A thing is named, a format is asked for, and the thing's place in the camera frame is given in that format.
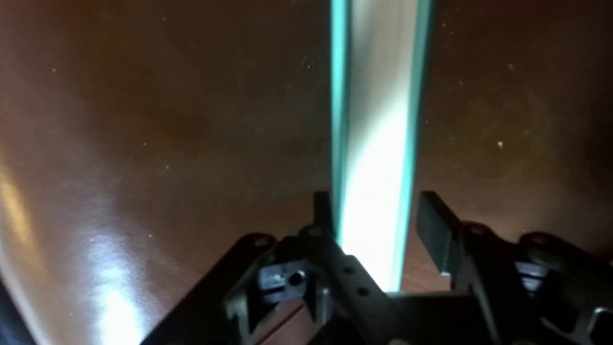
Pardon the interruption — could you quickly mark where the teal paperback book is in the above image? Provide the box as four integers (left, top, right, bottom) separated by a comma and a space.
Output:
327, 0, 437, 298

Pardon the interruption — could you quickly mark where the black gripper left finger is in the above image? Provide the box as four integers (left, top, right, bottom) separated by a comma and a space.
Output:
142, 191, 391, 345

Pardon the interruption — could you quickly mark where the brown leather armchair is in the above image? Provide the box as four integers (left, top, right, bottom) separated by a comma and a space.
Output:
0, 0, 613, 345

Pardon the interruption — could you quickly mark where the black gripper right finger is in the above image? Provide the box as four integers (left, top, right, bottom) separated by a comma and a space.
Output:
416, 191, 613, 345

